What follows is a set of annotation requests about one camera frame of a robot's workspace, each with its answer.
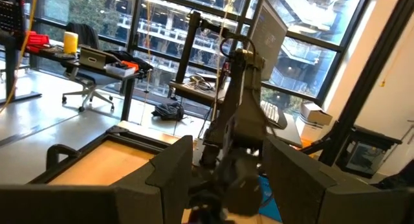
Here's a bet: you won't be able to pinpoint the black monitor stand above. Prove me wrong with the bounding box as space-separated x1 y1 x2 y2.
176 12 227 85

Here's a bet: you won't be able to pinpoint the black bag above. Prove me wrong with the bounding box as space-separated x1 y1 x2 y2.
106 50 153 73

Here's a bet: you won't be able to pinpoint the yellow cylindrical container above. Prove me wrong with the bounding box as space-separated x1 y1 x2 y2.
63 31 79 55

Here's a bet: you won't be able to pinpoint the dark grey desk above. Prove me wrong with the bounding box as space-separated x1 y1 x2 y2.
168 80 303 147

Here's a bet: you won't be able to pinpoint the yellow power cable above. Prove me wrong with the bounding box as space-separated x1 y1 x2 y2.
0 0 39 115

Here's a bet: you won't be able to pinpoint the black backpack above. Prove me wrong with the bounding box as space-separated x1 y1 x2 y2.
151 102 185 122

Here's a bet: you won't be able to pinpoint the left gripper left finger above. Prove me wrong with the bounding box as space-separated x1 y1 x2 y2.
0 135 194 224

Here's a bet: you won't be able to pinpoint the black work table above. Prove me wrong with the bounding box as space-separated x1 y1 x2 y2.
25 44 143 121

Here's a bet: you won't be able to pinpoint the black pegboard stand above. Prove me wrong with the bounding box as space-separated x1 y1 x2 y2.
0 0 43 105

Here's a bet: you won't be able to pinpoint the black glass-sided case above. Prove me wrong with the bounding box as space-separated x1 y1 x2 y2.
336 125 402 179

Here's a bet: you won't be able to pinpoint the tilted computer monitor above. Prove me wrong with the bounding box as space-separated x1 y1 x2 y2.
248 0 289 81

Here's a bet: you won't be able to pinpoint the white parts tray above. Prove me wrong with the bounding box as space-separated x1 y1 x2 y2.
105 60 140 78

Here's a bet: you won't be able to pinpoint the red plastic bin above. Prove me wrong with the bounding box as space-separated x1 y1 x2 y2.
25 31 51 53

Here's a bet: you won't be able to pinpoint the small orange item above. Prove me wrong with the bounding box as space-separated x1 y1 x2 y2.
121 60 140 71

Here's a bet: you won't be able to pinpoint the white cardboard box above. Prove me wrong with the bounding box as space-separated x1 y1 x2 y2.
296 100 333 142

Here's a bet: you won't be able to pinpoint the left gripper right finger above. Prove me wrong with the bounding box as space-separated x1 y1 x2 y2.
262 136 414 224

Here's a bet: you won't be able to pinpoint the black office chair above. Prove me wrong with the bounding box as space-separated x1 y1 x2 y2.
61 22 116 113

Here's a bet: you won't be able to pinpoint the coiled desk cables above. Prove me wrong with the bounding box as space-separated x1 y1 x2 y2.
189 74 214 92

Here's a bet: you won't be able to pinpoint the black aluminium table frame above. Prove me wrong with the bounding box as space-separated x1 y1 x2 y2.
28 125 182 186

